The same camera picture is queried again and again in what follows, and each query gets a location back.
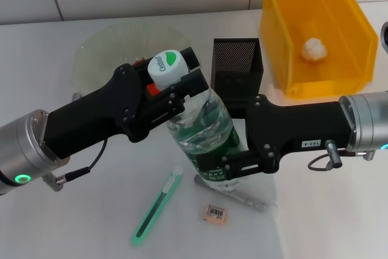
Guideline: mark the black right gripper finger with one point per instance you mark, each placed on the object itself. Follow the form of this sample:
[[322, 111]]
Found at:
[[191, 59], [194, 84]]

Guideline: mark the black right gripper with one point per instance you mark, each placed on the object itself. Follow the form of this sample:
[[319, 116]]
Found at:
[[297, 128]]

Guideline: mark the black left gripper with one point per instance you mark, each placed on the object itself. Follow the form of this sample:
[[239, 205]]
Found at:
[[91, 119]]

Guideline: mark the clear green-label water bottle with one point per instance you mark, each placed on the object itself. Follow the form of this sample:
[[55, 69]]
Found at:
[[200, 125]]

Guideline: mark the red-orange plastic orange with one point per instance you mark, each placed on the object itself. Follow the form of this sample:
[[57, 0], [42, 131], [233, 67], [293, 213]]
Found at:
[[151, 90]]

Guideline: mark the green utility knife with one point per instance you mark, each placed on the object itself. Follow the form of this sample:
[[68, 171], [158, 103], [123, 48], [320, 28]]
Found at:
[[151, 210]]

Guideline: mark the white paper ball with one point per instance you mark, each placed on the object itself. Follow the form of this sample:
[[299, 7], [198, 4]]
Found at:
[[314, 49]]

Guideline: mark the black mesh pen holder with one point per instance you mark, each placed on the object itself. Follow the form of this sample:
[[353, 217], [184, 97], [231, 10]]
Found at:
[[236, 59]]

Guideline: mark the grey marker pen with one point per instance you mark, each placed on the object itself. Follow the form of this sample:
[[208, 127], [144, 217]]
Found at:
[[251, 201]]

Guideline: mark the green glass fruit plate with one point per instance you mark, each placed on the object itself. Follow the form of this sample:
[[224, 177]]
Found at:
[[106, 46]]

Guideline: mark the beige eraser with barcode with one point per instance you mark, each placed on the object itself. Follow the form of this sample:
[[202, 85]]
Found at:
[[214, 214]]

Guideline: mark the yellow plastic bin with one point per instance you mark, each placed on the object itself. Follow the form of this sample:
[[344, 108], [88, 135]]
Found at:
[[339, 22]]

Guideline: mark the right wrist camera housing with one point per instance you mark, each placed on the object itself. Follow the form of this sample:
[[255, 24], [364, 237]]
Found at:
[[385, 37]]

